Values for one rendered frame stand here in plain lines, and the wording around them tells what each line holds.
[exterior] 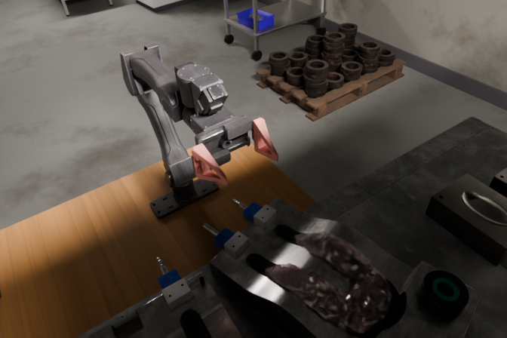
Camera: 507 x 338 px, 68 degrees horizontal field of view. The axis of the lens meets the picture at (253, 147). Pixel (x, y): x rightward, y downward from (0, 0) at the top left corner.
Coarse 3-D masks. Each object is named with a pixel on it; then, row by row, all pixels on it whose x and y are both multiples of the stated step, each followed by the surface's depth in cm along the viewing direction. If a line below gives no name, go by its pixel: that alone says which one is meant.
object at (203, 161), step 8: (200, 144) 61; (192, 152) 60; (200, 152) 60; (208, 152) 60; (216, 152) 66; (224, 152) 66; (192, 160) 62; (200, 160) 61; (208, 160) 59; (216, 160) 65; (224, 160) 66; (200, 168) 63; (208, 168) 63; (216, 168) 59; (200, 176) 63; (208, 176) 62; (216, 176) 61; (224, 176) 58; (224, 184) 59
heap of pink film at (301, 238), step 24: (312, 240) 85; (336, 240) 83; (288, 264) 81; (336, 264) 80; (360, 264) 81; (288, 288) 76; (312, 288) 74; (360, 288) 76; (384, 288) 77; (336, 312) 72; (360, 312) 72; (384, 312) 73
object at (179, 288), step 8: (160, 264) 83; (168, 272) 80; (176, 272) 80; (160, 280) 79; (168, 280) 79; (176, 280) 79; (184, 280) 77; (168, 288) 76; (176, 288) 76; (184, 288) 76; (168, 296) 75; (176, 296) 74; (184, 296) 75; (168, 304) 73; (176, 304) 75
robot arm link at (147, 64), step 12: (144, 48) 92; (156, 48) 91; (132, 60) 87; (144, 60) 85; (156, 60) 85; (144, 72) 84; (156, 72) 81; (168, 72) 80; (132, 84) 92; (156, 84) 77; (168, 84) 76; (168, 96) 73
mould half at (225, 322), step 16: (192, 288) 78; (208, 288) 78; (144, 304) 76; (160, 304) 76; (192, 304) 76; (208, 304) 76; (144, 320) 74; (160, 320) 74; (176, 320) 73; (208, 320) 73; (224, 320) 73; (96, 336) 72; (112, 336) 72; (128, 336) 71; (144, 336) 71; (160, 336) 71; (176, 336) 71; (224, 336) 71; (240, 336) 71
